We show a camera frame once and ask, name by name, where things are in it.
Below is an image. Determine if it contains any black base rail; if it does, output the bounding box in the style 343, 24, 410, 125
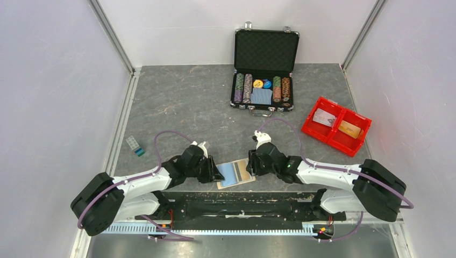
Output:
149, 192, 346, 230

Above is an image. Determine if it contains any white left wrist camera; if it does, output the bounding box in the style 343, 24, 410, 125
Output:
191, 141, 209, 159

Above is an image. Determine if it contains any white card in bin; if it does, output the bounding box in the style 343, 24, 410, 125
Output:
312, 108, 337, 127

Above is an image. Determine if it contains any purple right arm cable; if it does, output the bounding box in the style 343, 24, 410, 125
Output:
257, 118, 415, 243

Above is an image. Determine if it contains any beige leather card holder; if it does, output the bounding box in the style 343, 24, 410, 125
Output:
216, 158, 256, 190

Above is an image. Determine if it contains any orange VIP card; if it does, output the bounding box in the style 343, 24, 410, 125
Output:
338, 120, 364, 139

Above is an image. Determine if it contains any blue playing card deck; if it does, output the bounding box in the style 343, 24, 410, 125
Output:
251, 88, 273, 105

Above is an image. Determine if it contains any yellow dealer chip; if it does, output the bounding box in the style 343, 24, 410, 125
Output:
253, 80, 264, 88

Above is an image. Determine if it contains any pink white chip row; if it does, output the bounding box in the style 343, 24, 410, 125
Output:
243, 74, 253, 103

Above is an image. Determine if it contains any green purple chip row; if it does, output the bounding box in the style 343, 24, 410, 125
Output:
234, 73, 244, 103

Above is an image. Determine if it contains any green orange chip row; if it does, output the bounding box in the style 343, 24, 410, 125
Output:
273, 76, 282, 103

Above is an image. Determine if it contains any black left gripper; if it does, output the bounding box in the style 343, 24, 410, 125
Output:
186, 155, 225, 184

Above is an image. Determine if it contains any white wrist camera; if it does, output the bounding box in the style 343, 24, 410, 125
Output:
252, 130, 272, 149
191, 141, 209, 159

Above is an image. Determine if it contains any red double plastic bin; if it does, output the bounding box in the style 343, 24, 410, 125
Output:
301, 96, 372, 157

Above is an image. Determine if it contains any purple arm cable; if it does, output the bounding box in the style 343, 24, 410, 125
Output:
77, 130, 197, 243
257, 118, 415, 243

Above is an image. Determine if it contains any black poker chip case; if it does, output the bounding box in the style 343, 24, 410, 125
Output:
230, 21, 300, 116

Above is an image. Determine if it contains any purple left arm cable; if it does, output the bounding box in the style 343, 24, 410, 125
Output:
77, 130, 197, 243

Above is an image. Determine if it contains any orange brown chip row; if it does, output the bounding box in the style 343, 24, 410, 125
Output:
281, 77, 290, 107

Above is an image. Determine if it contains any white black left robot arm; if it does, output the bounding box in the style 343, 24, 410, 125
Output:
70, 144, 225, 236

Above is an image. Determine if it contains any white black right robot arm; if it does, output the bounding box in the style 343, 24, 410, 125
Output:
246, 142, 407, 222

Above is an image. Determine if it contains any blue dealer chip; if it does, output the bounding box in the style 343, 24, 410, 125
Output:
262, 80, 272, 89

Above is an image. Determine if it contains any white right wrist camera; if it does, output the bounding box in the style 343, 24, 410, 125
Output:
252, 130, 272, 149

